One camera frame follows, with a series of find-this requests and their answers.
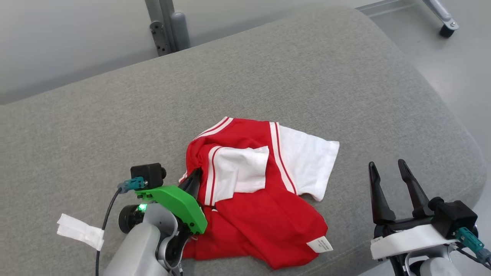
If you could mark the grey leg with black caster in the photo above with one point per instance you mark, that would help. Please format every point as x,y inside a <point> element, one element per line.
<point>445,19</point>

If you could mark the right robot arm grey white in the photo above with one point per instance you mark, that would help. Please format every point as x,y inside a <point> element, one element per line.
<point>433,268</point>

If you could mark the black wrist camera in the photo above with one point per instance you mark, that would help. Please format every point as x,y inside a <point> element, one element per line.
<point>147,174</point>
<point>454,216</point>

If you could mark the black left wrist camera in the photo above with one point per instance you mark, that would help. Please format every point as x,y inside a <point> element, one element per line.
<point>147,174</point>

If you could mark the red white Bulls jersey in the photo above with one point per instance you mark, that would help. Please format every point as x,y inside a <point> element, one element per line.
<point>268,214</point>

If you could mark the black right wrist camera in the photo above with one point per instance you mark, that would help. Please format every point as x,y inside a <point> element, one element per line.
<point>454,216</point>

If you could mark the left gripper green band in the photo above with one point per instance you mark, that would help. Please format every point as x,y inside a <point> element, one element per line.
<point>180,203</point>

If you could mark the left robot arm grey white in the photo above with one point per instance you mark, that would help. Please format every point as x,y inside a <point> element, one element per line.
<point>138,249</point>

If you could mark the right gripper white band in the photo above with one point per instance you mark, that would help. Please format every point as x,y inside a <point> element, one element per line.
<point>406,239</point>

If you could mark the grey metal partition post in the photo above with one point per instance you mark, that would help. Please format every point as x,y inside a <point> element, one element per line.
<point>165,27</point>

